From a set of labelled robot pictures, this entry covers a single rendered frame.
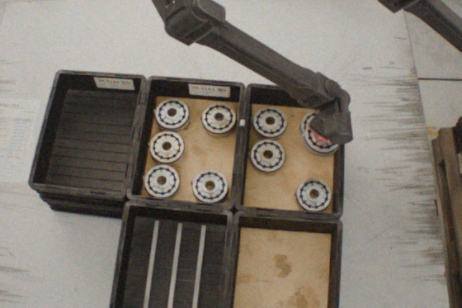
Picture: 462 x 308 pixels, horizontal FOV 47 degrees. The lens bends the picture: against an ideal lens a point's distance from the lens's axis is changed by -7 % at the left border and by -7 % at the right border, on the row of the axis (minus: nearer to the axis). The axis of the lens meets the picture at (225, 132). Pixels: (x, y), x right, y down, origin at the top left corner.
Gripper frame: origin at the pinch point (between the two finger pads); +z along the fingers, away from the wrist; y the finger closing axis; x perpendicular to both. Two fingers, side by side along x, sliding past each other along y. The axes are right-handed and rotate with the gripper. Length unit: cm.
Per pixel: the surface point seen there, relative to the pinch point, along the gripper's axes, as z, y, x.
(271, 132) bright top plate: 18.5, -1.8, 14.3
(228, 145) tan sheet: 21.8, -12.9, 21.8
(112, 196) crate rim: 13, -50, 32
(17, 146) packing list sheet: 38, -58, 78
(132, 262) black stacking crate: 23, -58, 17
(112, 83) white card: 18, -24, 61
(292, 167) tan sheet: 20.9, -5.0, 2.9
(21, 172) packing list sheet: 38, -63, 70
